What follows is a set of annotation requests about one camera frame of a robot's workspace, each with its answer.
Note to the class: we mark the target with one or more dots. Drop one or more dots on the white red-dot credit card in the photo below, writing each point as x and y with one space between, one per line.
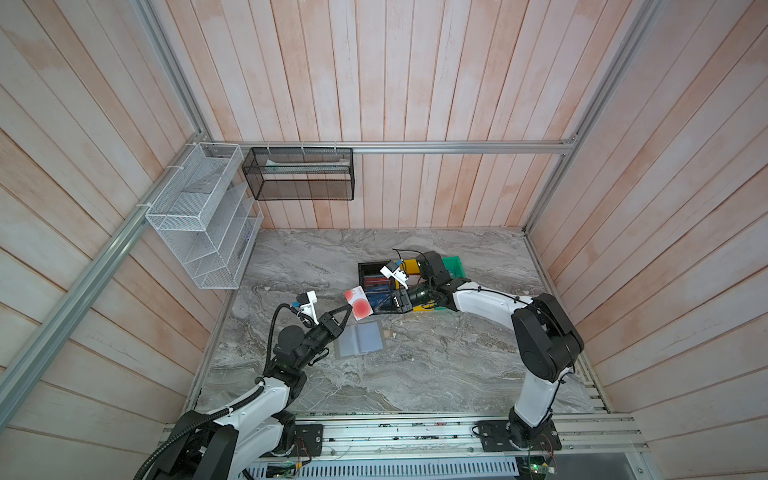
357 299

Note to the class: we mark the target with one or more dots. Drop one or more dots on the black plastic bin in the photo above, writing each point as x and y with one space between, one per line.
375 285

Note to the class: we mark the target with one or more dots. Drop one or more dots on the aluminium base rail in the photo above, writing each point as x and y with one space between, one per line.
429 435

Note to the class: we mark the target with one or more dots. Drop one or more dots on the yellow plastic bin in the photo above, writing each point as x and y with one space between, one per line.
412 270

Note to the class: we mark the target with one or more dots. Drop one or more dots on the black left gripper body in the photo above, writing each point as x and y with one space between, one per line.
312 337

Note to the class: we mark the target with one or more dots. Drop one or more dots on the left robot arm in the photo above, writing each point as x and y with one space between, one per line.
222 443

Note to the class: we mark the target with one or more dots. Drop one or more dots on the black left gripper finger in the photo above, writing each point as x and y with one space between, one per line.
326 334
335 321

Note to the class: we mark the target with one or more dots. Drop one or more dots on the beige leather card holder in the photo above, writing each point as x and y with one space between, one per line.
360 339

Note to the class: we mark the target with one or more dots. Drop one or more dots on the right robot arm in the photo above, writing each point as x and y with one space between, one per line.
548 344

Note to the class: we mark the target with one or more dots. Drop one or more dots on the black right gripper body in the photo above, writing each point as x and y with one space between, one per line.
417 296

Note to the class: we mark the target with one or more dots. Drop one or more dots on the white wire mesh shelf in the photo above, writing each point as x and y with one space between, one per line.
206 217

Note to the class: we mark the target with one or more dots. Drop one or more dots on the black wire mesh basket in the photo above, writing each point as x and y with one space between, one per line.
300 173

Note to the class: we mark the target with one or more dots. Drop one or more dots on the green plastic bin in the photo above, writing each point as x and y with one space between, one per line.
454 266

